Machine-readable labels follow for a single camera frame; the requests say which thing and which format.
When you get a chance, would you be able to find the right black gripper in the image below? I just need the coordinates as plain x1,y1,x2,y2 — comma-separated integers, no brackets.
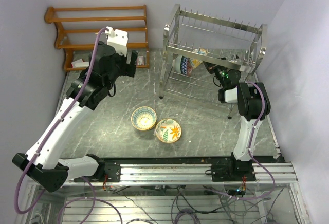
201,55,228,88

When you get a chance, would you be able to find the leaf flower patterned bowl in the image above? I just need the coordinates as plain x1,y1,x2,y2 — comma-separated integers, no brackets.
154,118,182,143

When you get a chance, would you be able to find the wooden shelf rack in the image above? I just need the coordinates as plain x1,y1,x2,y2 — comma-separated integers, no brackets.
44,4,151,72

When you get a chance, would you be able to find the teal dotted bowl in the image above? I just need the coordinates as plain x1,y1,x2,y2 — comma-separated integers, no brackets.
172,55,182,74

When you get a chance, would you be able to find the white paper card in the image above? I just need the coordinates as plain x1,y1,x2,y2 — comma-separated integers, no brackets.
71,59,89,68

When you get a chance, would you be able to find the steel dish rack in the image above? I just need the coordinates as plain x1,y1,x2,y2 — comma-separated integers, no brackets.
159,4,268,119

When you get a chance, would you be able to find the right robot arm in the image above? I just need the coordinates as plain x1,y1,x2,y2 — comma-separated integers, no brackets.
204,62,271,182

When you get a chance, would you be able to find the yellow sunburst patterned bowl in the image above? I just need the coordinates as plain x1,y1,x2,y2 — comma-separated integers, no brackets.
131,106,157,131

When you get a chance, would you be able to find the orange blue floral bowl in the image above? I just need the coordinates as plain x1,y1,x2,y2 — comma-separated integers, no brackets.
189,48,208,69

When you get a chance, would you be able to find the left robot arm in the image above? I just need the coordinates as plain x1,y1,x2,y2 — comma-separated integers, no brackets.
12,42,138,192

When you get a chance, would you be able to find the blue zigzag red bowl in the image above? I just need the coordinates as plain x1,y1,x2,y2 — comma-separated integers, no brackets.
180,56,193,77

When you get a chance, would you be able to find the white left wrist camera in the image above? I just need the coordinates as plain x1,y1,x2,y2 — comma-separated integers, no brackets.
105,27,129,57

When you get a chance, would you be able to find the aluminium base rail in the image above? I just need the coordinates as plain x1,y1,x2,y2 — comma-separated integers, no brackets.
58,162,296,186

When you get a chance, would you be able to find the small red white box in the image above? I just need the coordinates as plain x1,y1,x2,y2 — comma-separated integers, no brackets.
136,55,144,66

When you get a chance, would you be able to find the purple cable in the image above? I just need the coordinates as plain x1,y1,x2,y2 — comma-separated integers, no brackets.
13,27,108,214
231,81,276,200

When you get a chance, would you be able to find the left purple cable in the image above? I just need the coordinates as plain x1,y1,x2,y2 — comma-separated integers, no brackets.
13,27,108,214

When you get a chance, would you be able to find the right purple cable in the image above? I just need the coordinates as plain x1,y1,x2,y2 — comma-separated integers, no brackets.
231,81,276,200

